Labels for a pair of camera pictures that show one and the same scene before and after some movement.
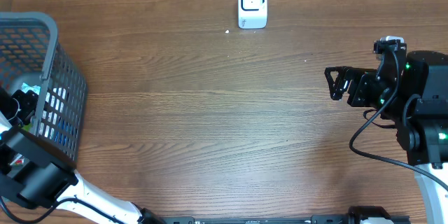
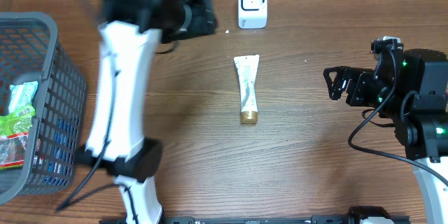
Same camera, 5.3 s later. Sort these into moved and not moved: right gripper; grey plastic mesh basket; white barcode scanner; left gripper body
Moved: left gripper body
Not moved: white barcode scanner; grey plastic mesh basket; right gripper
